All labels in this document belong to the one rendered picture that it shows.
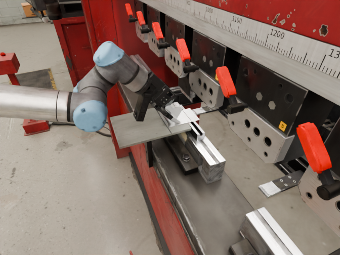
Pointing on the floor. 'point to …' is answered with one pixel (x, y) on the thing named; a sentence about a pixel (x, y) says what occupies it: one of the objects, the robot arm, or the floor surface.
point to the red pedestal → (41, 126)
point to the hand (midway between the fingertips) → (173, 117)
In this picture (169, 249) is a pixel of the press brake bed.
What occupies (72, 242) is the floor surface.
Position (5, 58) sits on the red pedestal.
